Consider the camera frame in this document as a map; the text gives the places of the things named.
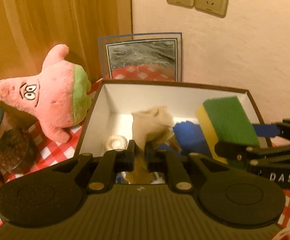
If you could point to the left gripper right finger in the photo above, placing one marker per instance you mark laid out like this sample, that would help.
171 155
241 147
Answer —
168 163

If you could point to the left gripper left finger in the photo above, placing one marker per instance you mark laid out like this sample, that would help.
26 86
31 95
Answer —
110 164

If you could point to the beige small sock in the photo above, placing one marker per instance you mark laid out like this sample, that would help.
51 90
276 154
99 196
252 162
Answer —
152 125

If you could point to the blue cloth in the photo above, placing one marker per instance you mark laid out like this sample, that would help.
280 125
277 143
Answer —
191 139

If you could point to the green yellow sponge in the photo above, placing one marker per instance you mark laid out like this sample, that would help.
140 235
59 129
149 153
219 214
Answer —
224 119

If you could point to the striped blue grey sock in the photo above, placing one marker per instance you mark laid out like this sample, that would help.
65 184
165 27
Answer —
167 141

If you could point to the brown cardboard box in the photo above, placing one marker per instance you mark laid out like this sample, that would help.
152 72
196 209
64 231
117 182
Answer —
115 102

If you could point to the red white checkered tablecloth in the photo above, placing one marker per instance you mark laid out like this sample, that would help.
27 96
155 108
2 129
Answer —
50 152

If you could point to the pink starfish plush toy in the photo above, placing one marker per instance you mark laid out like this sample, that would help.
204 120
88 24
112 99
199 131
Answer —
59 96

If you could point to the framed grey picture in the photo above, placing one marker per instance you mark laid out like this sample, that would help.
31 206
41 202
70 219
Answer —
143 56

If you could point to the glass jar with dark lid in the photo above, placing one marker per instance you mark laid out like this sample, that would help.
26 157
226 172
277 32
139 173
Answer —
17 148

